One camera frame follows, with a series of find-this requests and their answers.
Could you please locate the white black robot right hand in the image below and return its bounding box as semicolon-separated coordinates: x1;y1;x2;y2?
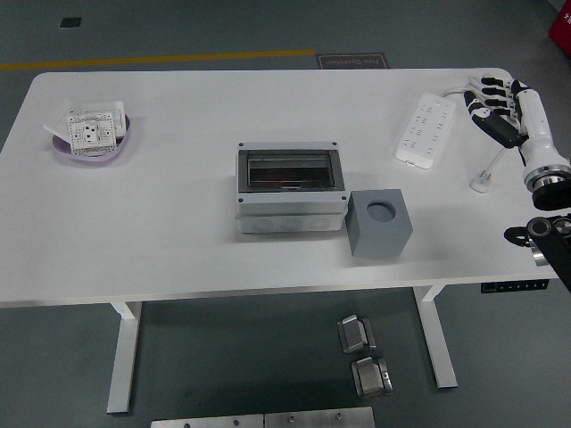
462;75;571;178

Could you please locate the grey junction box clear lid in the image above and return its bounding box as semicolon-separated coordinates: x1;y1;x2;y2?
235;140;349;236

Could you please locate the grey cube with round hole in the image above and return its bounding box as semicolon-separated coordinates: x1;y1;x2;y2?
345;188;415;259

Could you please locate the red board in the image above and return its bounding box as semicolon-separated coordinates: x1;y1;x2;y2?
548;0;571;53

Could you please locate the white power strip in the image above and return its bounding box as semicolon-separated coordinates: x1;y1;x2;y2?
394;92;457;170

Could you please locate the black table control panel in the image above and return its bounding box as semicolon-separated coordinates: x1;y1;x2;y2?
480;279;550;294

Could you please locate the dark floor sign with lettering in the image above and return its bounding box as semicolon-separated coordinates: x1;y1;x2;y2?
316;52;390;70

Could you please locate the white table leg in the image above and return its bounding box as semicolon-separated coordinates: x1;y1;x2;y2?
106;300;144;415
412;284;459;390

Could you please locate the steel foot block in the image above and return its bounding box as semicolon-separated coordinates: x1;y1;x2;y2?
351;356;394;398
337;314;378;355

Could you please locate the yellow floor tape line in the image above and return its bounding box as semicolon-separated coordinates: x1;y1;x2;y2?
0;48;317;72

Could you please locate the white socket module with holes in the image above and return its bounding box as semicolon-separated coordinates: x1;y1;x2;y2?
66;111;119;157

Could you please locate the purple shallow bowl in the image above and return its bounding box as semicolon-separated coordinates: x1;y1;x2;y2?
52;113;134;162

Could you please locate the white flat cover plate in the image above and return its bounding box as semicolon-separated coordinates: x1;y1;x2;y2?
43;106;72;139

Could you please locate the white power cord with plug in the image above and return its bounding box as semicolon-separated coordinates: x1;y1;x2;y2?
439;74;532;196

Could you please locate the steel base plate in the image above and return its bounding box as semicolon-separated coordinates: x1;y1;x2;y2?
264;406;376;428
150;413;264;428

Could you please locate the white wall switch panel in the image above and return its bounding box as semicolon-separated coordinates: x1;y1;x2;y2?
79;101;128;137

